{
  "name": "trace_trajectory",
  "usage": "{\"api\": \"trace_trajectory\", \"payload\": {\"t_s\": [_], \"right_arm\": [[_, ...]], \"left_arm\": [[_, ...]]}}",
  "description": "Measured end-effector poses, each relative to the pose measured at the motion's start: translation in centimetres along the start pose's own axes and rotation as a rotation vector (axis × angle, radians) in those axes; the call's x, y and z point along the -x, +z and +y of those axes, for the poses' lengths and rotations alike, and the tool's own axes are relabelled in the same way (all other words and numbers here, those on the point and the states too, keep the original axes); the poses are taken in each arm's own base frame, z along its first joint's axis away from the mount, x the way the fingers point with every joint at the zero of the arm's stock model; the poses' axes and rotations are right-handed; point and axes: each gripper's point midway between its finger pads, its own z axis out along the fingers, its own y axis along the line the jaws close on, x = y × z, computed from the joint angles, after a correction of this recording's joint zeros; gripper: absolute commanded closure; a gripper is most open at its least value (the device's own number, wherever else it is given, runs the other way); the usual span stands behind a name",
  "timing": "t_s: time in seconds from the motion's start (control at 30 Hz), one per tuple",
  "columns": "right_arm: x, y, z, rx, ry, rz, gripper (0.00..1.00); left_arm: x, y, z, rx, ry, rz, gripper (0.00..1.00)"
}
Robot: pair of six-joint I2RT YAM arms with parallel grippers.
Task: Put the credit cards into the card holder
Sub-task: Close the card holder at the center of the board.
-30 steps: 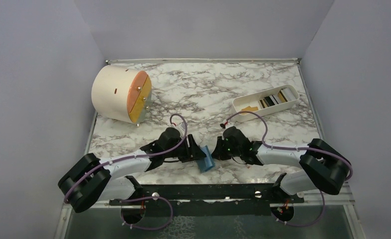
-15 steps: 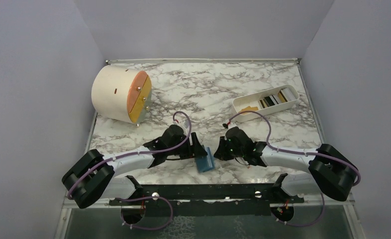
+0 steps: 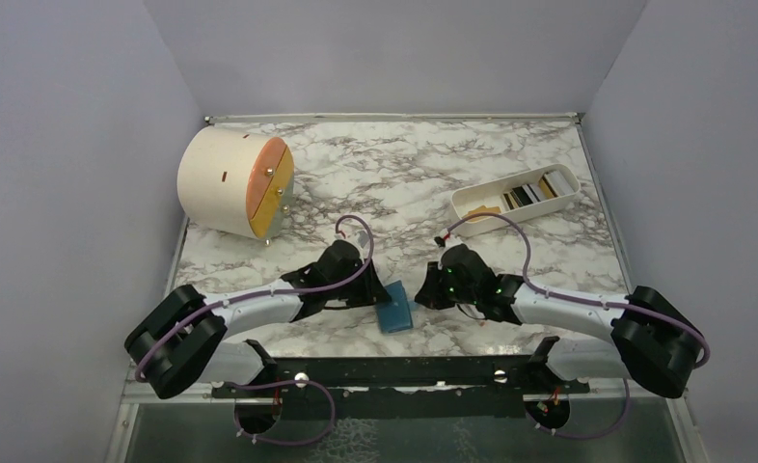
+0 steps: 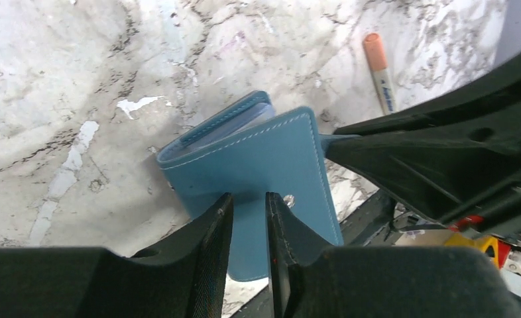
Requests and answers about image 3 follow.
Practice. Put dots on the grey card stack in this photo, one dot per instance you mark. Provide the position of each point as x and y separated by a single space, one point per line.
548 186

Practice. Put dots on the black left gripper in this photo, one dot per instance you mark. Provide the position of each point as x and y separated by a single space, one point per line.
372 291

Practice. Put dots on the blue card holder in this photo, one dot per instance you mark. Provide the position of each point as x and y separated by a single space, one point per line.
395 316

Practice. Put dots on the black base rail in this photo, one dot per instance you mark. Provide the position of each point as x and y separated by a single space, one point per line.
386 388

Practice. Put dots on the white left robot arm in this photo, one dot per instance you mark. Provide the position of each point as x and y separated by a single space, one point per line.
179 343

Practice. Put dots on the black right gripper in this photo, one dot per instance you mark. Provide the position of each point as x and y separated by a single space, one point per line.
429 292

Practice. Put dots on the cream oblong plastic tray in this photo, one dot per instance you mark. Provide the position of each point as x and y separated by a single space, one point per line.
489 194

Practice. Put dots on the cream cylinder orange lid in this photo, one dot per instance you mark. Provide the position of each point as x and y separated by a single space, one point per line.
236 182

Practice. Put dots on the yellow card in tray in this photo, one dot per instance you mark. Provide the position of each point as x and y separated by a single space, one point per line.
481 213

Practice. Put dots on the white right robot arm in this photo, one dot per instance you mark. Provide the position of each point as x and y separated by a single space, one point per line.
640 336

